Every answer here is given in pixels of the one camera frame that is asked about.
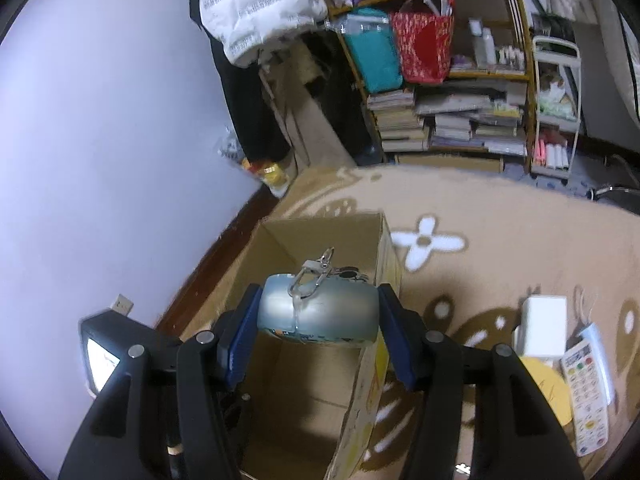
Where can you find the black coat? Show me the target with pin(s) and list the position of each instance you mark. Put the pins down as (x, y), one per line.
(253, 120)

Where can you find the yellow oval case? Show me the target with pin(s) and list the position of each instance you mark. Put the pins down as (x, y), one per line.
(553, 387)

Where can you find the teal bag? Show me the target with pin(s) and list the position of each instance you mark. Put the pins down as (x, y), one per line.
(371, 42)

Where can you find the wooden bookshelf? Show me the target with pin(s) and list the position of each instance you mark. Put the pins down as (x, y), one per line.
(454, 76)

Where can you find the white remote control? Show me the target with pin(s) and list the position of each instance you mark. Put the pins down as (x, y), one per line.
(589, 408)

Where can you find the round tin keychain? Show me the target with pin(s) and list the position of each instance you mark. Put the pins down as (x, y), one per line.
(320, 304)

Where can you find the open cardboard box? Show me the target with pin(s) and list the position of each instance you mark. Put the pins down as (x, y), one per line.
(312, 406)

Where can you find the white rolling cart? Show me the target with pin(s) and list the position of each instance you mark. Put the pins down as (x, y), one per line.
(557, 64)

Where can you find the light blue power bank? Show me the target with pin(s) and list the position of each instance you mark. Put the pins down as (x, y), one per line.
(591, 333)

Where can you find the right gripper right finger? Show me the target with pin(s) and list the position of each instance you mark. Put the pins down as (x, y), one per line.
(516, 433)

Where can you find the white box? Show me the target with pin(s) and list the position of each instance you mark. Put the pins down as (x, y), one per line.
(542, 331)

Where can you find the beige patterned blanket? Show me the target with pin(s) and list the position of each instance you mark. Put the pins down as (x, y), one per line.
(471, 249)

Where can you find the white puffer jacket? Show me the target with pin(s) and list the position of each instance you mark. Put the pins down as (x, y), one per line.
(251, 30)

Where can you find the wall socket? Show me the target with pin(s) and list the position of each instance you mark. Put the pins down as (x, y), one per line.
(122, 305)

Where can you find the red gift bag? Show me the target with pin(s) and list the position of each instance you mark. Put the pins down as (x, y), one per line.
(423, 32)

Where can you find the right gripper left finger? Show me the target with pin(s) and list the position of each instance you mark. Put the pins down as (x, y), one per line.
(165, 419)

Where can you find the stack of books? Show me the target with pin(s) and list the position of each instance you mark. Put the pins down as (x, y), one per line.
(400, 127)

